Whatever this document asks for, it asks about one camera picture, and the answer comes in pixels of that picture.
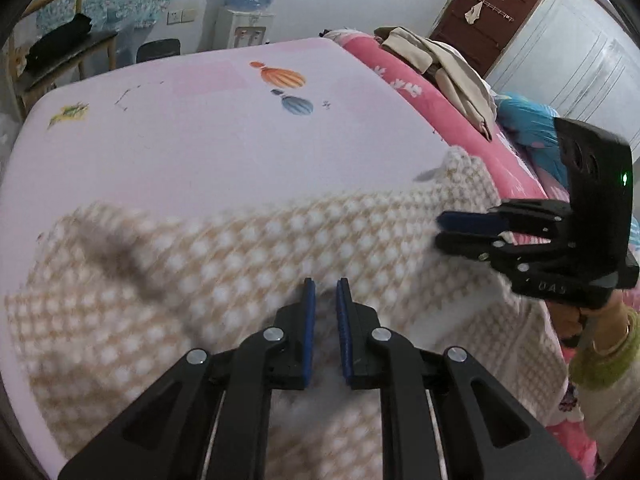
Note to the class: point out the pink floral blanket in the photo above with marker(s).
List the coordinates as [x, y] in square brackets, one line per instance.
[425, 105]

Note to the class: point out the beige clothes pile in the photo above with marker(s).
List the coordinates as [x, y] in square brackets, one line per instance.
[450, 75]

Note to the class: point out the metal hook rack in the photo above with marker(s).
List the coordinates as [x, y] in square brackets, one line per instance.
[497, 9]

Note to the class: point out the black cloth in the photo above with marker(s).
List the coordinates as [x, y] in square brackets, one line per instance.
[60, 40]

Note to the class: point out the white folding board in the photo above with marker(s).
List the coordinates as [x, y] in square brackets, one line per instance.
[200, 135]

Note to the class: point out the small white hanging cloth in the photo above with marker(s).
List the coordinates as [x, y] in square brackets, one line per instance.
[474, 12]

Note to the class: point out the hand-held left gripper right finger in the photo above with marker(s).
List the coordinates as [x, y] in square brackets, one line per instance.
[344, 335]

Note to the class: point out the person's right hand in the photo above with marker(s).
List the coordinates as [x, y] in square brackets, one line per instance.
[607, 325]

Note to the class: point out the white panelled wardrobe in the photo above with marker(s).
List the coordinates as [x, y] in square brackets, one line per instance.
[575, 60]

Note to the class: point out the white water dispenser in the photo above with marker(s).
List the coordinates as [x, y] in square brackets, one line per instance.
[245, 30]

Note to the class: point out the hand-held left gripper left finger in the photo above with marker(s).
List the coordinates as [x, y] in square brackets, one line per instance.
[309, 335]

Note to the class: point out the person's right forearm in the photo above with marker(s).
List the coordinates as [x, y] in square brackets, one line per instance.
[600, 375]

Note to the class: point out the wooden chair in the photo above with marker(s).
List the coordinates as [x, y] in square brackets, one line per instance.
[65, 75]

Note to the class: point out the wall socket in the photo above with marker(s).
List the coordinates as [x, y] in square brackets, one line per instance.
[182, 16]

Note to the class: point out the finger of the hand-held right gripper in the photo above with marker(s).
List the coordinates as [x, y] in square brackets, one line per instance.
[465, 222]
[465, 245]

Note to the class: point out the beige houndstooth coat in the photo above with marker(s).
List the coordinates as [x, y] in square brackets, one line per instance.
[250, 260]

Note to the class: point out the brown door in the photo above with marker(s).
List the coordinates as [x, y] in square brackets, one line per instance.
[495, 45]

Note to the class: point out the teal blanket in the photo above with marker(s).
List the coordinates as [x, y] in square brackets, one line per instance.
[530, 130]

